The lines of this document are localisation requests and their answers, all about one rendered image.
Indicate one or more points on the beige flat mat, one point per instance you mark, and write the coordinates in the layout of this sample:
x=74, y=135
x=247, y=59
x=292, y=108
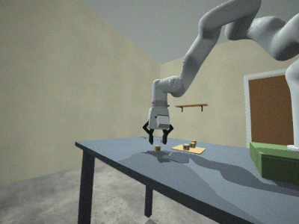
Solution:
x=195, y=150

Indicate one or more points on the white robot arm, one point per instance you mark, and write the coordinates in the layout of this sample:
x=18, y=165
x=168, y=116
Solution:
x=270, y=32

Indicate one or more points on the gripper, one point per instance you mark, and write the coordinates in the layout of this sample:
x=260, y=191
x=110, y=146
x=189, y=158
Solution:
x=152, y=123

